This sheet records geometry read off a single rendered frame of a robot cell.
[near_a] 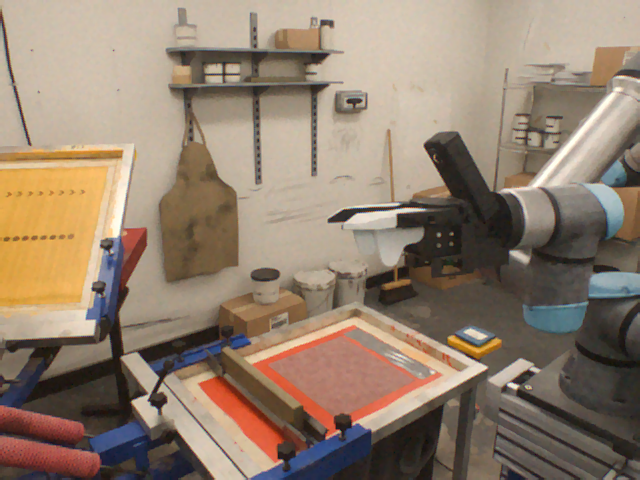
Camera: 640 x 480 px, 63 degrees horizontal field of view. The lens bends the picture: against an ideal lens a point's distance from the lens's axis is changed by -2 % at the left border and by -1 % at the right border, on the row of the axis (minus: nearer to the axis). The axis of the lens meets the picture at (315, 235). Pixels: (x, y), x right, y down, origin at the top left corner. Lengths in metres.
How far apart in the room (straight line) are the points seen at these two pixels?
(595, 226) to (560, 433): 0.54
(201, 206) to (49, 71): 1.14
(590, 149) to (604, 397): 0.44
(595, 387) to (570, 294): 0.37
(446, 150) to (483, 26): 4.66
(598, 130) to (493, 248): 0.31
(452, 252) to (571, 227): 0.15
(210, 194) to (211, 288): 0.67
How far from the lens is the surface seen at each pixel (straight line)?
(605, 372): 1.06
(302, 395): 1.53
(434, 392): 1.52
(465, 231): 0.60
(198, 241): 3.46
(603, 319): 1.01
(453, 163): 0.60
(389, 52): 4.32
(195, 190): 3.38
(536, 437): 1.18
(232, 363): 1.52
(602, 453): 1.12
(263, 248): 3.78
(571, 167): 0.85
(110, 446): 1.31
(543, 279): 0.72
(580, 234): 0.70
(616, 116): 0.89
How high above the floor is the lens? 1.83
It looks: 18 degrees down
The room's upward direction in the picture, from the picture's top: straight up
